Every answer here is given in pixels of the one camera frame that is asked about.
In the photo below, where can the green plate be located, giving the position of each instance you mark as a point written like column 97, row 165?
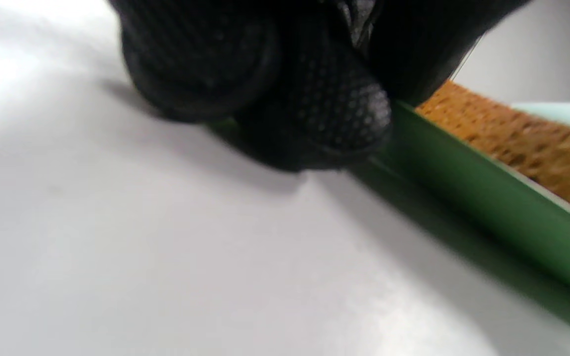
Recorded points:
column 488, row 202

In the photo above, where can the brown porous bread slice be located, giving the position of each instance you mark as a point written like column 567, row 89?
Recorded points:
column 527, row 148

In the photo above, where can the person's left hand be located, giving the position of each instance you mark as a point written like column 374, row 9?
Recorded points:
column 265, row 69

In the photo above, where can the light blue dessert spatula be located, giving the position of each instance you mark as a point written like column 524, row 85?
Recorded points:
column 567, row 114

